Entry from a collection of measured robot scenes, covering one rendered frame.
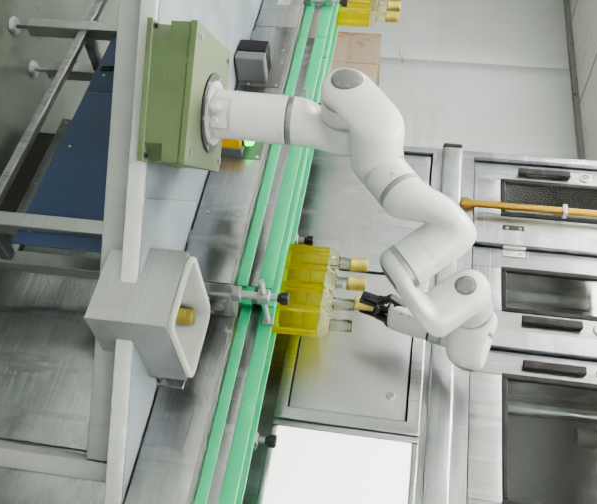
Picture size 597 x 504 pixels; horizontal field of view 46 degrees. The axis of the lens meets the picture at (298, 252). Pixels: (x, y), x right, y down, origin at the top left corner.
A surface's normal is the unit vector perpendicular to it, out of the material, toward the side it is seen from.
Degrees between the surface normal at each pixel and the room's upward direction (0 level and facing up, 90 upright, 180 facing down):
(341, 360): 90
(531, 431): 90
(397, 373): 90
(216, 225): 90
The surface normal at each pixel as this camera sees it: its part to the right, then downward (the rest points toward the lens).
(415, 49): -0.05, -0.59
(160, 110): -0.14, 0.06
